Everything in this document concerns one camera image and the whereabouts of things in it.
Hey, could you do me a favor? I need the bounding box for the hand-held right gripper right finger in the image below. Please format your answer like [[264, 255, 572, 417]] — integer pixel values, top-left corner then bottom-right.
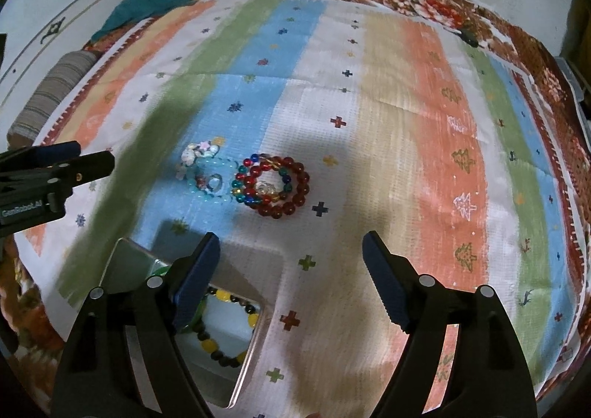
[[362, 230, 541, 418]]

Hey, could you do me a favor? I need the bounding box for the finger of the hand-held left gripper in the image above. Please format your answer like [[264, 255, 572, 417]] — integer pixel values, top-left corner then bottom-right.
[[0, 141, 82, 172], [44, 150, 115, 192]]

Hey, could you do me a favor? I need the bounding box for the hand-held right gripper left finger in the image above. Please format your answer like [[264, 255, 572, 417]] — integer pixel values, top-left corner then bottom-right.
[[50, 232, 221, 418]]

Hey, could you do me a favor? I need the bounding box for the green bangle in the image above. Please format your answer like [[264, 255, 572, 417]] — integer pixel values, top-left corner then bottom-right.
[[147, 260, 206, 336]]

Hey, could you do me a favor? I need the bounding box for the rectangular metal tin box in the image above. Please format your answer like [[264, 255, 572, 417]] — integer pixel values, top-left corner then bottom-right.
[[99, 237, 271, 410]]

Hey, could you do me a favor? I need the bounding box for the yellow and black bead bracelet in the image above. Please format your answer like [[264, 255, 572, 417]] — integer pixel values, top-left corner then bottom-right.
[[191, 288, 260, 369]]

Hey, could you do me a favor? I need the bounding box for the white shell bracelet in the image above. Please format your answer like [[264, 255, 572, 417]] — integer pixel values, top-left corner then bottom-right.
[[178, 138, 223, 181]]

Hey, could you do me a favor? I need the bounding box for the multicoloured glass bead bracelet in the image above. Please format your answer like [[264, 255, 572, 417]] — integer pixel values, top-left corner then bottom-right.
[[232, 154, 294, 207]]

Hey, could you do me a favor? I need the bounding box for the light blue bead bracelet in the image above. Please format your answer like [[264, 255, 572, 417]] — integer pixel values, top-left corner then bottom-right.
[[187, 157, 239, 205]]

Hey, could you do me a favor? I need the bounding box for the dark red bead bracelet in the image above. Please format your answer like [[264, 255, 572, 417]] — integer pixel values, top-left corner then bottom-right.
[[248, 155, 311, 218]]

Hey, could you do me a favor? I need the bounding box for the grey striped pillow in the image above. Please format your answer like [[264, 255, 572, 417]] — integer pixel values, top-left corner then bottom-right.
[[7, 50, 99, 146]]

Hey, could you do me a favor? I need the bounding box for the striped patterned cloth mat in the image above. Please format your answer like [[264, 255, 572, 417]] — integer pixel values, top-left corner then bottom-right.
[[14, 0, 585, 405]]

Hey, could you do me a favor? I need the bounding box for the grey plastic crate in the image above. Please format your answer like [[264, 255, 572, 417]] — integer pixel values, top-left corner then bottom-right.
[[551, 55, 591, 101]]

